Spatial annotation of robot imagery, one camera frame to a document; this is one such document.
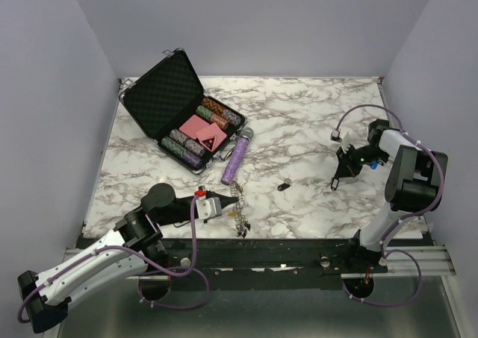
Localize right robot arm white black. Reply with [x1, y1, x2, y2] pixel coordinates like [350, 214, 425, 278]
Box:
[330, 119, 447, 272]

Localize purple glitter microphone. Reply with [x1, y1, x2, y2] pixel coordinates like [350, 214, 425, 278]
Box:
[221, 128, 255, 186]

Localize black mounting base rail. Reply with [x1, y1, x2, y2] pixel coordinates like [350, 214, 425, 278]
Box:
[83, 239, 387, 292]

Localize blue key tag far right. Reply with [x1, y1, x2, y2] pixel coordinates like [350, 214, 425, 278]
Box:
[369, 160, 385, 169]

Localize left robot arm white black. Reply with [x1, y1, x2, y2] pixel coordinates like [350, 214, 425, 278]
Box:
[17, 183, 239, 334]

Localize silver key black tag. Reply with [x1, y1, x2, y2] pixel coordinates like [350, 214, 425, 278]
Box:
[277, 178, 292, 191]

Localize round metal keyring disc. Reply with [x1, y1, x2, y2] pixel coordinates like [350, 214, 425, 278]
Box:
[229, 181, 251, 238]

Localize black clear key tag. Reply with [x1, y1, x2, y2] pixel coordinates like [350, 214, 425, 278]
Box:
[330, 178, 340, 191]

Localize pink card box triangle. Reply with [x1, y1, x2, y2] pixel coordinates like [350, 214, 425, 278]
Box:
[196, 123, 227, 152]

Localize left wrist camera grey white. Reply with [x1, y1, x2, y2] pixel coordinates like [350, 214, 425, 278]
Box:
[196, 197, 222, 220]

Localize pink card deck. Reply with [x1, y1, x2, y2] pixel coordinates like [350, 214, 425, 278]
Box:
[179, 114, 210, 138]

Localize black poker chip case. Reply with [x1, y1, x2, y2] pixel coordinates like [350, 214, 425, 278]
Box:
[119, 48, 246, 173]

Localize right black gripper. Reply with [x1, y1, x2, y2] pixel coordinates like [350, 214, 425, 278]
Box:
[335, 143, 390, 178]

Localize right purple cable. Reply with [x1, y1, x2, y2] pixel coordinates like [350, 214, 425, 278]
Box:
[330, 104, 447, 305]

